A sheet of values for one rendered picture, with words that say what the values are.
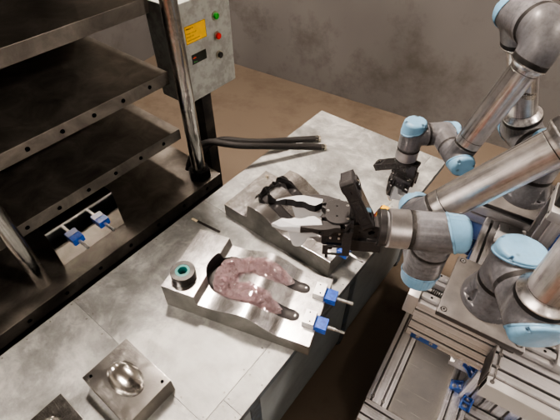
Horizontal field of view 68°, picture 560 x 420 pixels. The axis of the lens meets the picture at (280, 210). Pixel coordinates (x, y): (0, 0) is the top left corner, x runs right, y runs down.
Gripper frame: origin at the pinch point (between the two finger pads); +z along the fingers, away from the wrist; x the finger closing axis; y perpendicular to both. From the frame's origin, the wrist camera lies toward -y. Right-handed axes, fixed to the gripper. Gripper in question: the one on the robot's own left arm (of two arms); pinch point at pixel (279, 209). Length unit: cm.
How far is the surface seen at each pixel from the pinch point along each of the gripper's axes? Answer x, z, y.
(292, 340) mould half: 12, -3, 59
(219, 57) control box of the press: 114, 39, 10
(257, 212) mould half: 56, 14, 46
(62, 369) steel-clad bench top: -1, 65, 67
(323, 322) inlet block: 18, -12, 57
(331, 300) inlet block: 26, -14, 56
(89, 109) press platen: 56, 68, 9
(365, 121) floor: 273, -45, 110
